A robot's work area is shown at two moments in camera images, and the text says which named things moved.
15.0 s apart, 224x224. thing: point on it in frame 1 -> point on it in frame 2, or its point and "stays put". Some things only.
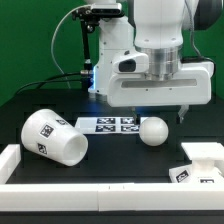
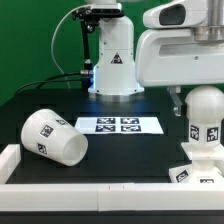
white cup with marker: (51, 135) stays put
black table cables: (49, 80) stays put
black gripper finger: (136, 117) -> (174, 92)
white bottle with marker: (153, 131) -> (205, 110)
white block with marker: (202, 170) stays put
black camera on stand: (90, 18) stays put
